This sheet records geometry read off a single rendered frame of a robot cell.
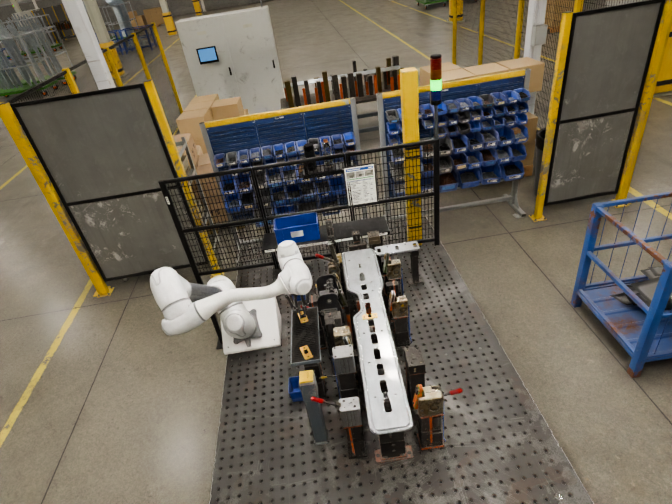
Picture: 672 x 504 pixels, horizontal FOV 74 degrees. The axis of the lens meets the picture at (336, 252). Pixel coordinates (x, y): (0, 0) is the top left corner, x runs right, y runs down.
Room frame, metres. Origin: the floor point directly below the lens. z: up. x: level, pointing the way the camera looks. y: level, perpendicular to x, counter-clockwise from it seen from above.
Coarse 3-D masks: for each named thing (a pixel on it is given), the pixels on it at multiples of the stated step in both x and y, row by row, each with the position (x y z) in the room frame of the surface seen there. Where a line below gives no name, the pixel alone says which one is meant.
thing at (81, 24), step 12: (72, 0) 5.88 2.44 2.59; (72, 12) 5.88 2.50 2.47; (84, 12) 5.97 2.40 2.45; (72, 24) 5.88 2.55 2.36; (84, 24) 5.88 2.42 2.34; (84, 36) 5.88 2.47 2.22; (84, 48) 5.88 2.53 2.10; (96, 48) 5.91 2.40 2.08; (96, 60) 5.88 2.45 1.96; (96, 72) 5.88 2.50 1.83; (108, 72) 5.98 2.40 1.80; (108, 84) 5.88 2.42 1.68
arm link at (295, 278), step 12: (288, 264) 1.62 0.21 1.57; (300, 264) 1.60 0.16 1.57; (288, 276) 1.54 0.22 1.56; (300, 276) 1.52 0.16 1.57; (240, 288) 1.62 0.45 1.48; (252, 288) 1.59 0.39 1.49; (264, 288) 1.55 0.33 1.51; (276, 288) 1.53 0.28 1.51; (288, 288) 1.52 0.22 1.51; (300, 288) 1.48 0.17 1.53; (204, 300) 1.61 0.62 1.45; (216, 300) 1.60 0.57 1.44; (228, 300) 1.60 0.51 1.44; (240, 300) 1.58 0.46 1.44; (204, 312) 1.57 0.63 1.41
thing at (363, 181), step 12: (348, 168) 2.83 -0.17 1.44; (360, 168) 2.83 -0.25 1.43; (372, 168) 2.83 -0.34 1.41; (348, 180) 2.83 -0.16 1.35; (360, 180) 2.83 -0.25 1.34; (372, 180) 2.83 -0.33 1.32; (360, 192) 2.83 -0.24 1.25; (372, 192) 2.83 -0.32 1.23; (348, 204) 2.83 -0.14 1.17; (360, 204) 2.83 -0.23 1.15
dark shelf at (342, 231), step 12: (384, 216) 2.82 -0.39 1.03; (324, 228) 2.78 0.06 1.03; (336, 228) 2.76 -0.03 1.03; (348, 228) 2.73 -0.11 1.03; (360, 228) 2.70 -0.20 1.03; (372, 228) 2.68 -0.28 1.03; (384, 228) 2.65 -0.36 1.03; (264, 240) 2.75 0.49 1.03; (276, 240) 2.72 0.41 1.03; (312, 240) 2.65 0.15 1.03; (324, 240) 2.62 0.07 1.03; (336, 240) 2.61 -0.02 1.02; (348, 240) 2.61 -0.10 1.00; (264, 252) 2.62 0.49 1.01
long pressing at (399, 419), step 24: (360, 264) 2.32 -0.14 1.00; (360, 288) 2.08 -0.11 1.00; (360, 312) 1.86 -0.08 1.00; (384, 312) 1.84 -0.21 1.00; (360, 336) 1.68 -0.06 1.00; (384, 336) 1.66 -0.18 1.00; (360, 360) 1.52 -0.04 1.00; (384, 360) 1.50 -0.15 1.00; (384, 408) 1.23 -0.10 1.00; (408, 408) 1.21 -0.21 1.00; (384, 432) 1.12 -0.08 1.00
